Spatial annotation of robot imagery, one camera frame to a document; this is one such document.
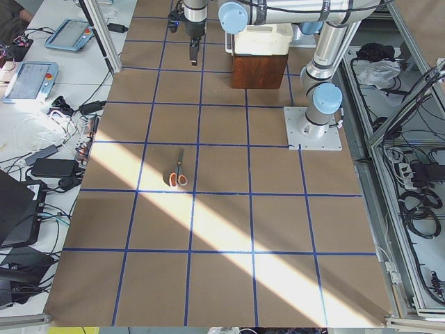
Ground blue teach pendant near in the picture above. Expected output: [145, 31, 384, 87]
[1, 61, 58, 104]

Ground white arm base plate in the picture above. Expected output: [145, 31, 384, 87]
[284, 106, 342, 151]

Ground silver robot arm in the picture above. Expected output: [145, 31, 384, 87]
[218, 0, 382, 138]

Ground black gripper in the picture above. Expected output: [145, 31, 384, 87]
[183, 0, 207, 66]

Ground grey orange scissors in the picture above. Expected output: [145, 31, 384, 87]
[169, 148, 188, 187]

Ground black white cloth pile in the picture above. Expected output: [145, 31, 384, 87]
[356, 42, 401, 90]

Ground blue teach pendant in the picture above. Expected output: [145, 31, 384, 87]
[1, 61, 58, 104]
[44, 19, 94, 52]

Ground black laptop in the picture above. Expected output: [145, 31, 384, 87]
[1, 171, 47, 248]

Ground white drawer handle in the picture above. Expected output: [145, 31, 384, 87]
[225, 33, 233, 55]

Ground aluminium frame post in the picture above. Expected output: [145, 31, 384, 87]
[79, 0, 122, 76]

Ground brown wooden drawer cabinet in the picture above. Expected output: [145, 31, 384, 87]
[232, 55, 289, 89]

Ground white plastic tray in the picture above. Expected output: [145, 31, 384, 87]
[234, 24, 293, 56]

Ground blue teach pendant far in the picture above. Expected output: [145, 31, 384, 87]
[44, 19, 94, 52]

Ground black power adapter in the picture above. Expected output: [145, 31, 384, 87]
[31, 158, 79, 178]

